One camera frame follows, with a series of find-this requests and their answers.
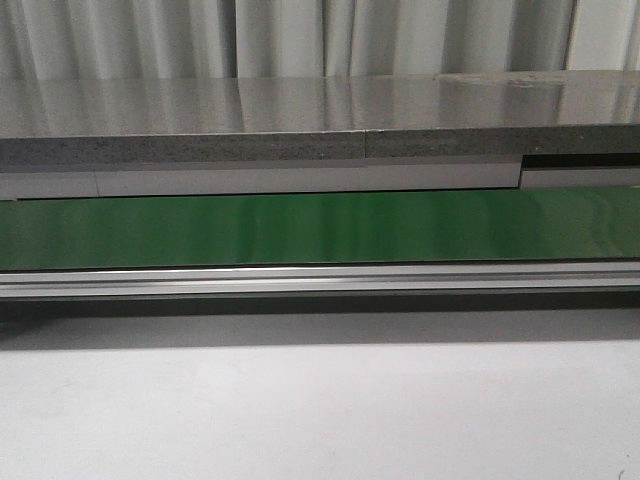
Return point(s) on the grey stone counter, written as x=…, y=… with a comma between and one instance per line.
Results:
x=136, y=137

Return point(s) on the green conveyor belt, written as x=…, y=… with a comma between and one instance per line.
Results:
x=320, y=228

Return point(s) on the aluminium conveyor frame rail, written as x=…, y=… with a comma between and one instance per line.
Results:
x=284, y=281

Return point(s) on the white pleated curtain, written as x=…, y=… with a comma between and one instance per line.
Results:
x=47, y=40

